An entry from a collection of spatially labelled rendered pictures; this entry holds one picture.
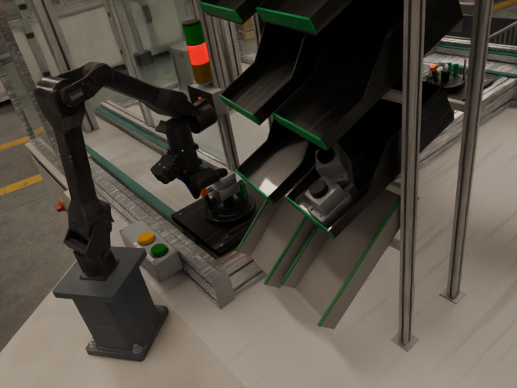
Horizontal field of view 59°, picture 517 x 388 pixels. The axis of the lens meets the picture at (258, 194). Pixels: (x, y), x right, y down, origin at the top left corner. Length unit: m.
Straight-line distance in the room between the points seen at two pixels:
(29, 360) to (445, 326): 0.92
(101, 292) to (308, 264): 0.41
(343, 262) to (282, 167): 0.21
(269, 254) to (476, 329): 0.45
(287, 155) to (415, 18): 0.38
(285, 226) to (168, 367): 0.39
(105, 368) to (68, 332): 0.17
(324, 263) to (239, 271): 0.26
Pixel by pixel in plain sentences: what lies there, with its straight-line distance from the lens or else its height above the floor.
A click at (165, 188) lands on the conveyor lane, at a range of 1.51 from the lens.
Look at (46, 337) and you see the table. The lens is 1.26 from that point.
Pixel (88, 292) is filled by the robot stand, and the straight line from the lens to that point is 0.99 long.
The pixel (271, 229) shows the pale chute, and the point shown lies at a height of 1.05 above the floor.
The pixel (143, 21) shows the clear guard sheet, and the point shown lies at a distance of 1.59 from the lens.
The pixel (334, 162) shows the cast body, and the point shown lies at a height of 1.28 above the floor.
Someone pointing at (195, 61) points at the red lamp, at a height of 1.32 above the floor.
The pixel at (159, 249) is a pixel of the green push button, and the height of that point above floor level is 0.97.
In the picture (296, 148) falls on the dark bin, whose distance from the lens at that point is 0.89.
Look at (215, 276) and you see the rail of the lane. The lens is 1.05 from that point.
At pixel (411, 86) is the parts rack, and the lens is 0.67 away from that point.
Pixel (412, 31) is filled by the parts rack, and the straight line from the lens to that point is 0.65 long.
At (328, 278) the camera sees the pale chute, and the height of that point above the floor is 1.03.
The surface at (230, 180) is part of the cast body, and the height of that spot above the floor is 1.07.
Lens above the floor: 1.66
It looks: 33 degrees down
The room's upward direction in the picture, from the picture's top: 11 degrees counter-clockwise
